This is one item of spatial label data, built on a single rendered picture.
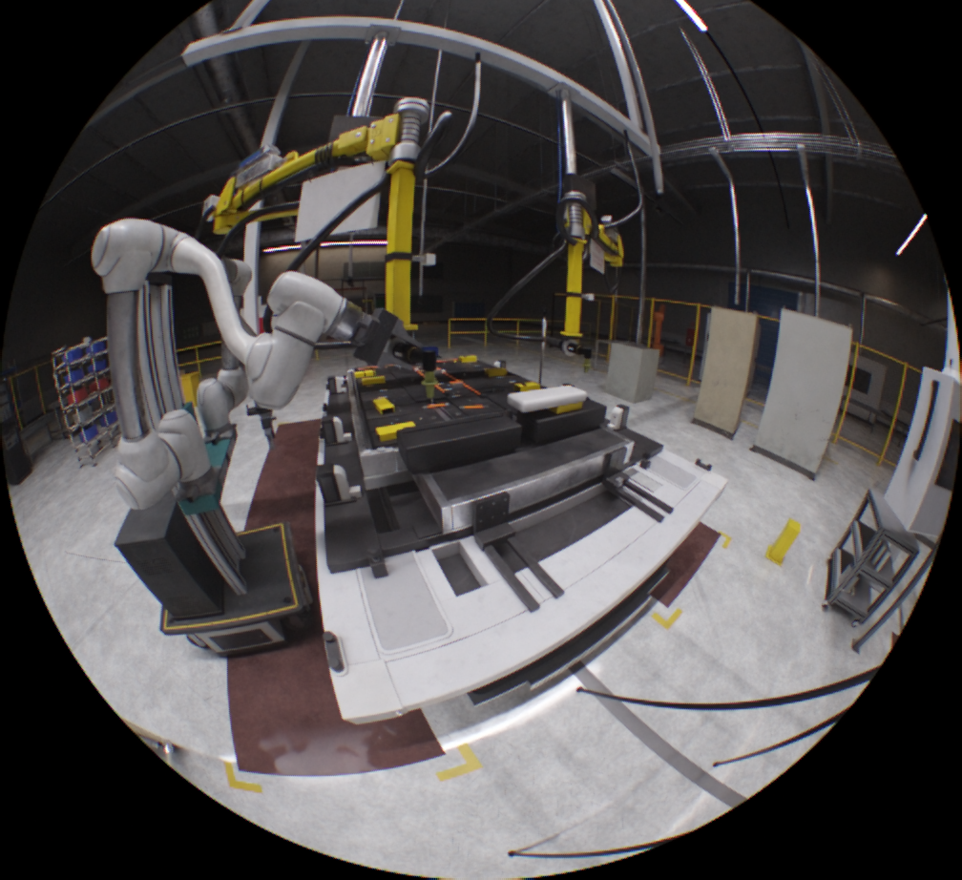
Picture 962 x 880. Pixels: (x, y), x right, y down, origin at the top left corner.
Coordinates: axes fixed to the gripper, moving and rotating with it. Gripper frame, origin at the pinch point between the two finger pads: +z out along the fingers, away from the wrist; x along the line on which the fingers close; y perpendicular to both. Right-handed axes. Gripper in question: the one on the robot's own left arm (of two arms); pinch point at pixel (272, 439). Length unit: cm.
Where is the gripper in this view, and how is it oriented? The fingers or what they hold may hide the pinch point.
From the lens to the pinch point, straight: 147.6
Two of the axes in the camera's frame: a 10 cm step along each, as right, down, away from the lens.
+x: -6.1, -2.7, 7.4
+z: -0.2, 9.5, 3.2
